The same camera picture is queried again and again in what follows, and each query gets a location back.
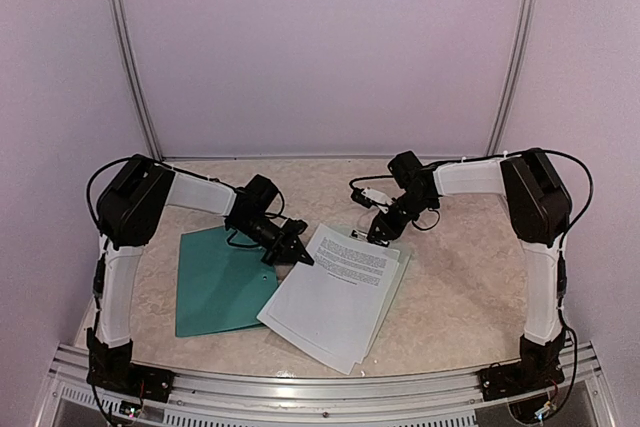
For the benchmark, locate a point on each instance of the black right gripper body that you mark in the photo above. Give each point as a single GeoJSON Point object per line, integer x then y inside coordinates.
{"type": "Point", "coordinates": [395, 228]}

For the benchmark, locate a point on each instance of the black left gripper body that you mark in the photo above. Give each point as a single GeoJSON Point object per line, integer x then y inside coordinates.
{"type": "Point", "coordinates": [274, 246]}

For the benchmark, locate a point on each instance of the white paper sheet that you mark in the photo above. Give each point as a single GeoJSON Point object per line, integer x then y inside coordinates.
{"type": "Point", "coordinates": [334, 309]}

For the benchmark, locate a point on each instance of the dark green folder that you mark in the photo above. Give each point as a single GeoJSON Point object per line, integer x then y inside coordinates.
{"type": "Point", "coordinates": [219, 288]}

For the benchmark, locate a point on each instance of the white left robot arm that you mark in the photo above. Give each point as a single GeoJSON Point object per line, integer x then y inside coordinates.
{"type": "Point", "coordinates": [127, 214]}

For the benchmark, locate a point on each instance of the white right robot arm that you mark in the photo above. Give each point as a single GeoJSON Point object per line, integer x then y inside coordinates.
{"type": "Point", "coordinates": [539, 208]}

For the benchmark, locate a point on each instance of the front aluminium rail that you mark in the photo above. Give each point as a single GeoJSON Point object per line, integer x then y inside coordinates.
{"type": "Point", "coordinates": [446, 398]}

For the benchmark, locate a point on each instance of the right aluminium frame post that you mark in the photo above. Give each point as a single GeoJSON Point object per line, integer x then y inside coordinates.
{"type": "Point", "coordinates": [514, 67]}

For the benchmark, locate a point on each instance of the aluminium frame post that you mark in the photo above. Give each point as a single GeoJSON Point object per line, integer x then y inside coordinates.
{"type": "Point", "coordinates": [127, 54]}
{"type": "Point", "coordinates": [514, 67]}

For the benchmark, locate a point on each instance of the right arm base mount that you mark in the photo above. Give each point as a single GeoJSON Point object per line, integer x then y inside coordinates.
{"type": "Point", "coordinates": [538, 367]}

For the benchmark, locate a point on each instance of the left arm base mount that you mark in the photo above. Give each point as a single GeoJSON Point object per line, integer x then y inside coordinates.
{"type": "Point", "coordinates": [112, 369]}

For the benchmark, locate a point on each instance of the left aluminium frame post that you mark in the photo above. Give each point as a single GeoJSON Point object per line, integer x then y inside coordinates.
{"type": "Point", "coordinates": [127, 54]}

